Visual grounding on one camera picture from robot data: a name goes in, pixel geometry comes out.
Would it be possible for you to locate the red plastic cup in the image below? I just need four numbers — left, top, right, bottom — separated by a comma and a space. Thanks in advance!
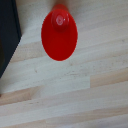
40, 3, 79, 62

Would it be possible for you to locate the black fabric storage box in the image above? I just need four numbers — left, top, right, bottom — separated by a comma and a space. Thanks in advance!
0, 0, 23, 79

